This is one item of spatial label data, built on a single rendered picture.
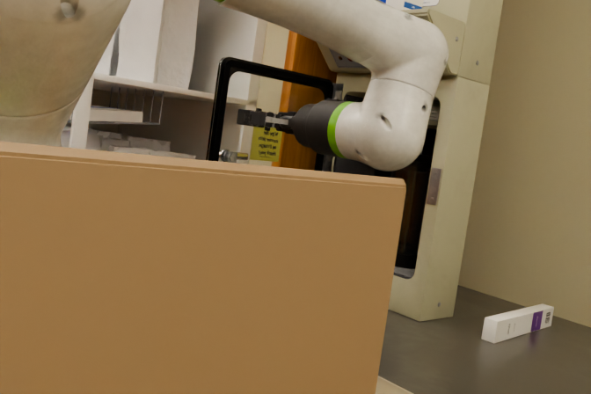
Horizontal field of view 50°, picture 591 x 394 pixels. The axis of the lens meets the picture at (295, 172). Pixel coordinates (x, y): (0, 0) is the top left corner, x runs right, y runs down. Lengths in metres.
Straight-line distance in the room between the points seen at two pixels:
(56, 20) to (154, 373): 0.19
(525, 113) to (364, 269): 1.31
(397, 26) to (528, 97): 0.76
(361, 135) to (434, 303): 0.47
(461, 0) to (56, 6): 0.98
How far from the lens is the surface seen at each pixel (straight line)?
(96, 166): 0.25
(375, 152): 0.92
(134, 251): 0.26
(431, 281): 1.26
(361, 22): 0.90
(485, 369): 1.07
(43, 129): 0.45
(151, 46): 2.23
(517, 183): 1.63
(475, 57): 1.27
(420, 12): 1.16
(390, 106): 0.92
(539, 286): 1.61
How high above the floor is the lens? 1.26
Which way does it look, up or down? 3 degrees down
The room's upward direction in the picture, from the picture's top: 8 degrees clockwise
